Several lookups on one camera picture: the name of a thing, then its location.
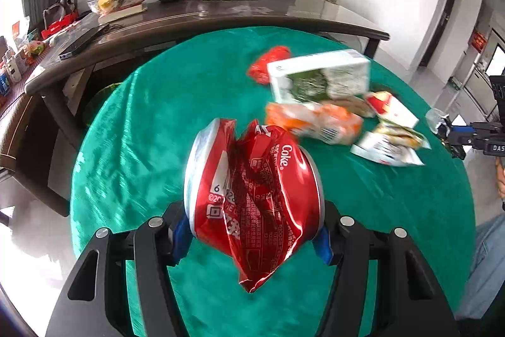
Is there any brown snack packet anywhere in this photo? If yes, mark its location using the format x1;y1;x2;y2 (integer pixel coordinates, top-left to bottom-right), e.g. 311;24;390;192
327;95;375;118

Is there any green tablecloth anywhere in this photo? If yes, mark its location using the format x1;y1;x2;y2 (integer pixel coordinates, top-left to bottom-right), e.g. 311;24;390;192
70;26;477;337

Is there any white green carton box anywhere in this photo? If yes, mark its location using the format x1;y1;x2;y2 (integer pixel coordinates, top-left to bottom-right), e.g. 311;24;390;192
267;49;371;103

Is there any orange snack packet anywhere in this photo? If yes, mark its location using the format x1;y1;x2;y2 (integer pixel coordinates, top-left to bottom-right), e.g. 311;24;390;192
265;102;364;145

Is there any red plastic bag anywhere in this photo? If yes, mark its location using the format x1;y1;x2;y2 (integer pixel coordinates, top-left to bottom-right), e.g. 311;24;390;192
247;45;292;85

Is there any black phone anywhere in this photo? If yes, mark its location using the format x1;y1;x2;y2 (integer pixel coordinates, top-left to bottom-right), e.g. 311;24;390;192
59;24;109;61

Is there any yellow snack wrapper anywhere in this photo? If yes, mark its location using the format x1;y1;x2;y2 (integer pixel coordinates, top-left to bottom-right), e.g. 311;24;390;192
373;123;431;150

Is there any wooden board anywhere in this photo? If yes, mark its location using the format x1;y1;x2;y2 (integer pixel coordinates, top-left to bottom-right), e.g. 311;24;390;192
98;3;148;24

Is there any brown handbag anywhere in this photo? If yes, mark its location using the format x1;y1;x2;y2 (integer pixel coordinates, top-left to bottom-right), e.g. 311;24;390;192
43;0;77;27

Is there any person's right hand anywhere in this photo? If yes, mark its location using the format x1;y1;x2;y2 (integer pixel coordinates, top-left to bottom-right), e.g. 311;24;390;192
495;155;505;204

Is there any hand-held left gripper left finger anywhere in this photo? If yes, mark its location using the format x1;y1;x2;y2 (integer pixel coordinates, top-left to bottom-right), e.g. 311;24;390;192
45;201;194;337

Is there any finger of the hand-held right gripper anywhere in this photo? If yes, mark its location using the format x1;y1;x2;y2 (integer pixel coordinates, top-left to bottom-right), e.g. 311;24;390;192
436;116;494;139
446;137;488;161

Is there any red box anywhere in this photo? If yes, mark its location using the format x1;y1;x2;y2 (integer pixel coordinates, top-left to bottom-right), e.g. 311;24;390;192
41;14;80;39

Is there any crushed red soda can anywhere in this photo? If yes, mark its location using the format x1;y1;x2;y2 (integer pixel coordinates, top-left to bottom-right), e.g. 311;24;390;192
183;118;326;293

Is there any dark curved dining table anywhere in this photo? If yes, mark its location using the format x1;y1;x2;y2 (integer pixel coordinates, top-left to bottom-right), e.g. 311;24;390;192
24;0;391;217

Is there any person's jeans leg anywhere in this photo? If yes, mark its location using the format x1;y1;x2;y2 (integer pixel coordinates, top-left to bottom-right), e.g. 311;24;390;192
455;213;505;322

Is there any white crumpled snack wrapper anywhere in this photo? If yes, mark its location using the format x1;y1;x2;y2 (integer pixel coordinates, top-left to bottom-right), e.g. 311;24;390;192
350;132;425;166

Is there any clear plastic wrapper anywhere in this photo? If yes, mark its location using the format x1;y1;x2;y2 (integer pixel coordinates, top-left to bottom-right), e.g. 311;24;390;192
425;108;454;134

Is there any dark wooden chair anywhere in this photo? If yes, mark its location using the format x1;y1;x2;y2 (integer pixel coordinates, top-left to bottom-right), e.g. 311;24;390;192
0;94;72;217

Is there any dark door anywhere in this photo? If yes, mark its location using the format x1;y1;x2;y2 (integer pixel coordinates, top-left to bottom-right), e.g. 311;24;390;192
418;0;462;67

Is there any red white snack packet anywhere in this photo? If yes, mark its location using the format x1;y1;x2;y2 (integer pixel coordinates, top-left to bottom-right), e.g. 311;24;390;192
365;91;419;129

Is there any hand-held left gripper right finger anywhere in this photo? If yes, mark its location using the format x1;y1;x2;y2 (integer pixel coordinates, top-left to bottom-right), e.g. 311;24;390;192
312;199;460;337

